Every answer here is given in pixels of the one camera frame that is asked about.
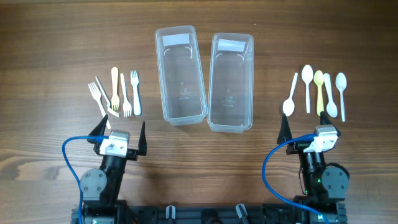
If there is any left clear plastic container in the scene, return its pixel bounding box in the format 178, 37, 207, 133
155, 26, 208, 126

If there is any clear plastic container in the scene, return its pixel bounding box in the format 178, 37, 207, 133
155, 26, 208, 126
208, 33, 254, 133

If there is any right blue cable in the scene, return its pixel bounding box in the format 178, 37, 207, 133
261, 133, 330, 224

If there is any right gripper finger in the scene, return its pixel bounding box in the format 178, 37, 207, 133
277, 113, 293, 144
320, 111, 341, 136

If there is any white fork far left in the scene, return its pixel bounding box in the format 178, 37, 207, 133
88, 82, 106, 117

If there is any left blue cable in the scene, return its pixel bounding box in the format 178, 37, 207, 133
62, 135, 109, 224

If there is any white spoon long handle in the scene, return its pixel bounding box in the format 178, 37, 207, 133
302, 65, 313, 114

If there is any white fork slim handle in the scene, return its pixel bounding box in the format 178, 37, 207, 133
120, 73, 132, 118

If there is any yellow plastic spoon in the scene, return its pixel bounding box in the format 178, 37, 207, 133
313, 70, 324, 116

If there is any right clear plastic container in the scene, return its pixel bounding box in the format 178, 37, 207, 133
208, 33, 254, 133

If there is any white fork bluish handle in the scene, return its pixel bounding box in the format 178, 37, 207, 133
131, 70, 142, 116

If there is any thin white fork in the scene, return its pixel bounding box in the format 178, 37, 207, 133
95, 77, 119, 117

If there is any white spoon wide handle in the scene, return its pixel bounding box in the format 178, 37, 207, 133
323, 73, 338, 118

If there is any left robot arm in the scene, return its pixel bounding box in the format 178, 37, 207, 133
75, 116, 147, 223

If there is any yellow plastic fork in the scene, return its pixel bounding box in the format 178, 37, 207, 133
111, 67, 120, 111

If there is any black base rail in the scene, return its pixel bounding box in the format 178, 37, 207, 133
71, 204, 348, 224

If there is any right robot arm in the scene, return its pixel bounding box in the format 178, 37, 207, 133
264, 112, 349, 223

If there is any blue cable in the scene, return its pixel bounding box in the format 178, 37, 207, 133
261, 133, 330, 224
62, 135, 109, 224

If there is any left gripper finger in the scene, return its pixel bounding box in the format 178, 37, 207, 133
87, 115, 108, 144
138, 121, 147, 156

